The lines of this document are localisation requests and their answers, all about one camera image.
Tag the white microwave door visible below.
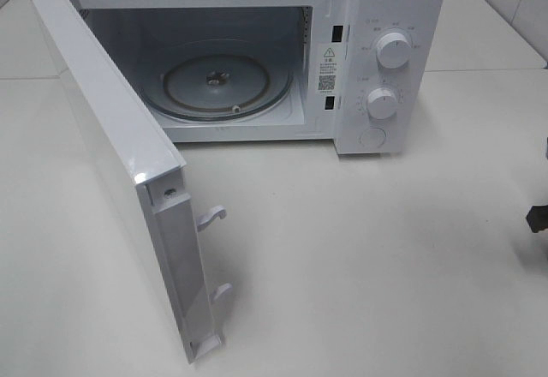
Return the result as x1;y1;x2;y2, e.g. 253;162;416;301
31;0;231;362

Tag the upper white control knob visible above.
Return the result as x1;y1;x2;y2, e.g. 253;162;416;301
374;29;412;69

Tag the white microwave oven body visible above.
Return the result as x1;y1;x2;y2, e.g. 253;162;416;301
70;0;443;155

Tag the glass microwave turntable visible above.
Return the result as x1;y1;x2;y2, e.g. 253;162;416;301
136;39;293;123

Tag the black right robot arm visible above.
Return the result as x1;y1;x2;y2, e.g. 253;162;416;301
526;205;548;233

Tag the round white door button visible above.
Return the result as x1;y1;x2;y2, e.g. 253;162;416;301
359;128;386;153

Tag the lower white control knob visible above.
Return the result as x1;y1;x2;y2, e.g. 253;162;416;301
366;87;398;120

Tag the white control knob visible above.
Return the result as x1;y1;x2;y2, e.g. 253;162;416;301
366;87;398;120
374;29;412;69

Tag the warning label sticker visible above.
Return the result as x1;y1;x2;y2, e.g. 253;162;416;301
314;43;343;94

